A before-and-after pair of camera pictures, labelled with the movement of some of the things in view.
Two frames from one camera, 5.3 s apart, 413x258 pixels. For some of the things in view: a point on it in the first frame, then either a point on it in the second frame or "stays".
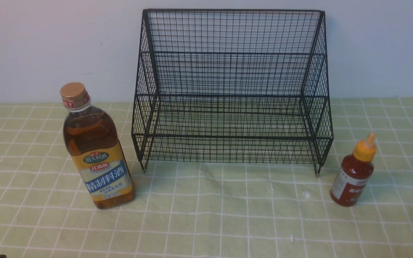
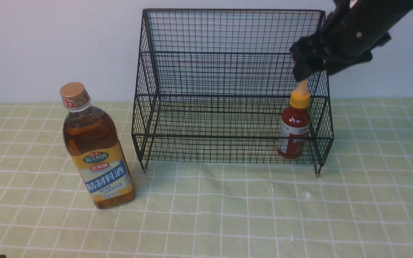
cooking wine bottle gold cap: x=90 y=136 stays
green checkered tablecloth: x=31 y=202 stays
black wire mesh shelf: x=232 y=86 stays
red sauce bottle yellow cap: x=355 y=172 to x=294 y=133
